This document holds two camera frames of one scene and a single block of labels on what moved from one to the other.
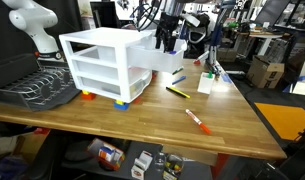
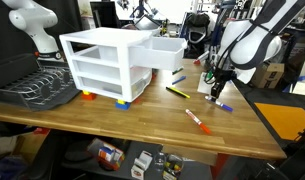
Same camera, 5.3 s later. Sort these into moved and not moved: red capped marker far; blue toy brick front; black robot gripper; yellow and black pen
Moved: black robot gripper
Not moved: yellow and black pen; blue toy brick front; red capped marker far
